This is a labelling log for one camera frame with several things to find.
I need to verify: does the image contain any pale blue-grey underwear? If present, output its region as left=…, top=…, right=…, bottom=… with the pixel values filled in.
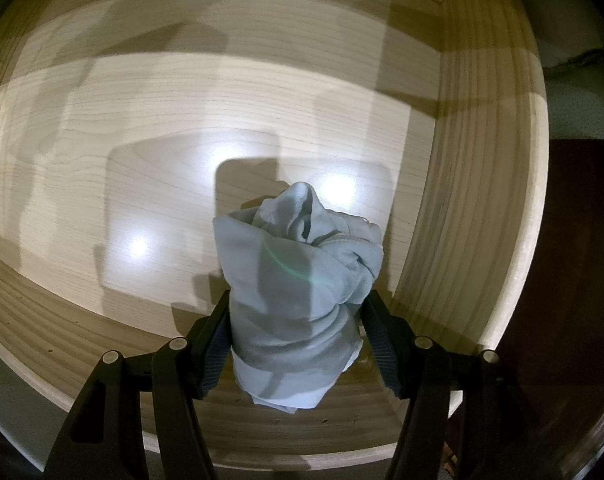
left=213, top=182, right=383, bottom=414

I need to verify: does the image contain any light wooden drawer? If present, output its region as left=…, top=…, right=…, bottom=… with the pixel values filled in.
left=0, top=0, right=551, bottom=472

